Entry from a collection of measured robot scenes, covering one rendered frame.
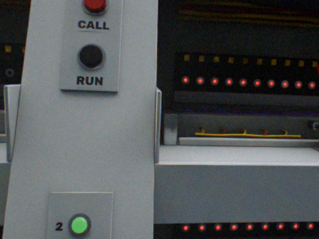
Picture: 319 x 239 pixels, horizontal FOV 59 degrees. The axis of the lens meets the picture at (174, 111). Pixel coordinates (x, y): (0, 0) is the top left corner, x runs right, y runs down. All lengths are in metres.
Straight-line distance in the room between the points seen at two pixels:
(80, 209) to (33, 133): 0.06
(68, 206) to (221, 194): 0.10
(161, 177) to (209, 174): 0.03
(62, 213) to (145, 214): 0.05
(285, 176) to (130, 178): 0.11
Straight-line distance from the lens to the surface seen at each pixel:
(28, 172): 0.21
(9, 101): 0.21
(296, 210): 0.24
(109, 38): 0.22
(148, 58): 0.21
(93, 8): 0.23
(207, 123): 0.27
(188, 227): 0.38
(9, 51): 0.42
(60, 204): 0.20
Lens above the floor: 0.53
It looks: 12 degrees up
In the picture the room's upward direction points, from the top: straight up
